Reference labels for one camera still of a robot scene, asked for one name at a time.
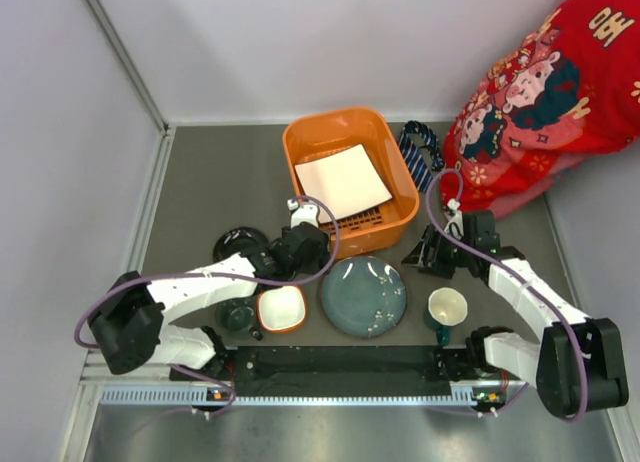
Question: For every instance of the black round plate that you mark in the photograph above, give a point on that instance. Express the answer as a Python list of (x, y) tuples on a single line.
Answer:
[(236, 240)]

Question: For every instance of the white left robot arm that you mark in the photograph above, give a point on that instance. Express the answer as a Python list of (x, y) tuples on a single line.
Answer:
[(134, 324)]

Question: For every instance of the blue-grey round plate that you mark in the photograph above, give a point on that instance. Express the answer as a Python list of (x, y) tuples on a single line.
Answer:
[(364, 296)]

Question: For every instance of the white square bowl orange rim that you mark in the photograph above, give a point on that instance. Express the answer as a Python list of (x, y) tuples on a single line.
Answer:
[(282, 310)]

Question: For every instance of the green mug white inside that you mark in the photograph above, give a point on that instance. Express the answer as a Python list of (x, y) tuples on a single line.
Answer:
[(446, 308)]

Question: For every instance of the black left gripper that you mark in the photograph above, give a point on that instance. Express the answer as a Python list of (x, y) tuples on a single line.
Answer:
[(320, 258)]

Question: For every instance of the orange plastic bin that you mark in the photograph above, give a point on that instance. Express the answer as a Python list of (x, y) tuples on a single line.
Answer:
[(316, 136)]

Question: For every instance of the black base bar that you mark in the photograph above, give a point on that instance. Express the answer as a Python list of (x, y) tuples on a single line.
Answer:
[(349, 371)]

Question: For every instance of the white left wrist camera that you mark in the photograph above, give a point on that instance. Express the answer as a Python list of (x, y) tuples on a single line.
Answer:
[(303, 212)]

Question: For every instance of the white square plate black rim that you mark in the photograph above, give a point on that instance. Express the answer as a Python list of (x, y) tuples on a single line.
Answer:
[(347, 182)]

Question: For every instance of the red patterned cloth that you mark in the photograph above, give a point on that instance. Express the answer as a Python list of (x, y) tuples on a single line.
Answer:
[(569, 92)]

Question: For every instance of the blue striped necktie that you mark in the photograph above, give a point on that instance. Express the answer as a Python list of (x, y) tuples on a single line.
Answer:
[(421, 151)]

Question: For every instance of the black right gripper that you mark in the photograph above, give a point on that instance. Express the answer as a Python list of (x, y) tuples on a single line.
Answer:
[(420, 254)]

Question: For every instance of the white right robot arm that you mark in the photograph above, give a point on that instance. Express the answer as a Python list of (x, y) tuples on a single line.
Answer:
[(577, 364)]

